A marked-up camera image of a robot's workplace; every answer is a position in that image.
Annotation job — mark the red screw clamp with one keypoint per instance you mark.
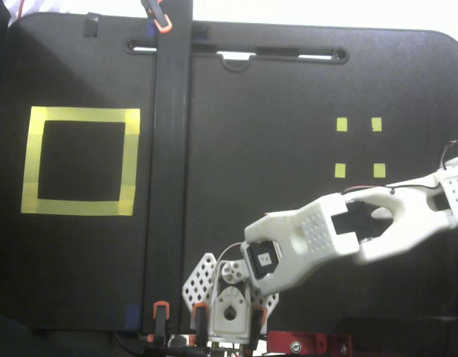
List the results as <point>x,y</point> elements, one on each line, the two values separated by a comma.
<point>311,340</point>

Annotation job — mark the small yellow tape marker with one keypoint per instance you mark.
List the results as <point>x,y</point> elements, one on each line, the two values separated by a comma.
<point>376,124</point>
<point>340,170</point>
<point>341,124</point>
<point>379,170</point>

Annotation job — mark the black tape piece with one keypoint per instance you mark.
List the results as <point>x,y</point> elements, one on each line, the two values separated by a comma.
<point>90,28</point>

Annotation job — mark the orange black spring clamp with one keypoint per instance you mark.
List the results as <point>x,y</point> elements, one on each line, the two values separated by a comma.
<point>200,320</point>
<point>161,316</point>
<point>163,26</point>

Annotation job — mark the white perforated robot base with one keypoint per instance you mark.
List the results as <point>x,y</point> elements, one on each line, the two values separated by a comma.
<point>199,279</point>

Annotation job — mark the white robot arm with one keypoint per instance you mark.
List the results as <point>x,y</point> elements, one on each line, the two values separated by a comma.
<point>400,219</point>

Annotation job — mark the white striped cloth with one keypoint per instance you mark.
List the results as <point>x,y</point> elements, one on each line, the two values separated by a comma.
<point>39,5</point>

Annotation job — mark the yellow tape square outline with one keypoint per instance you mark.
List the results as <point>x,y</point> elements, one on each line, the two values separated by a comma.
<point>80,114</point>

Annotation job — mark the long black table strip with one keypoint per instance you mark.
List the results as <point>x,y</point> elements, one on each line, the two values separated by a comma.
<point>169,148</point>

